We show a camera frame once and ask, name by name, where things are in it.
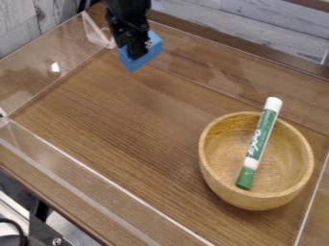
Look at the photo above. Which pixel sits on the blue foam block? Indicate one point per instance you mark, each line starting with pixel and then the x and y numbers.
pixel 155 50

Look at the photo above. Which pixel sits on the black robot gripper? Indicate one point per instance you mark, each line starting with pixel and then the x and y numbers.
pixel 127 16

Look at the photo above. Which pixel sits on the green dry erase marker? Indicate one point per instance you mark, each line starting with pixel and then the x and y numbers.
pixel 258 142

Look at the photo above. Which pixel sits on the black metal table bracket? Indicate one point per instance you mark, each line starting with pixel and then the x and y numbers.
pixel 43 235

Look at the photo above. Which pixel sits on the clear acrylic corner bracket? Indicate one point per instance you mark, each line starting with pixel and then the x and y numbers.
pixel 97 35

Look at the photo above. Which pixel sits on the brown wooden bowl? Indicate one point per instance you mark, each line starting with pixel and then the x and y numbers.
pixel 285 167

